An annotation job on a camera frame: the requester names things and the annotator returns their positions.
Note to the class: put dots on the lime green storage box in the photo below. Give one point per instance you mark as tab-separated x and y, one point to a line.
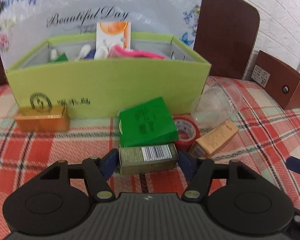
115	85

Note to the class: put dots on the floral pillow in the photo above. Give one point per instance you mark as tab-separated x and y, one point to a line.
65	0

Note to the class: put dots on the dark blue packet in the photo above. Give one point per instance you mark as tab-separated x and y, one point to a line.
91	55

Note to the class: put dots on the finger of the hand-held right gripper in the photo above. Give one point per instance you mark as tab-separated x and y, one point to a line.
298	163

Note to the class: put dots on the pink cloth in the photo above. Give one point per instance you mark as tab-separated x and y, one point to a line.
135	53

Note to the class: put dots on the plaid bed sheet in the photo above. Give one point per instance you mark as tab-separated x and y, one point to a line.
40	150

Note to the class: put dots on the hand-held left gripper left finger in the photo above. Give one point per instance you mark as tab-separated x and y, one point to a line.
110	163

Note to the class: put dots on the brown wooden box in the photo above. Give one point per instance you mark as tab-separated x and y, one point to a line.
272	72

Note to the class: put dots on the brown headboard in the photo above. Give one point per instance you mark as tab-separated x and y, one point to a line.
222	30

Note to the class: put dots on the tan orange carton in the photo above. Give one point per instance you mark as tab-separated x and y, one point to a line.
215	138

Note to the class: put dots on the red tape roll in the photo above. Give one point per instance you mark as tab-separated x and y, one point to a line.
187	132

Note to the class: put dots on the orange white carton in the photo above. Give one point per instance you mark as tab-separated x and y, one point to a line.
112	33

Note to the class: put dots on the clear plastic cup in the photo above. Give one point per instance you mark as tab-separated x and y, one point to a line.
215	105

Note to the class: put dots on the olive barcode carton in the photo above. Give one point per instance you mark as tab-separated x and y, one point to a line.
147	160

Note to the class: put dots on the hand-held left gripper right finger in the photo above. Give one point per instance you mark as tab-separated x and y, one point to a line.
186	164

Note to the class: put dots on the white bottle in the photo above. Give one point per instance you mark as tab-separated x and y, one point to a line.
53	54
101	52
83	52

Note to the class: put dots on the gold box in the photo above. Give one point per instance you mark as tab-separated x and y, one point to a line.
42	120

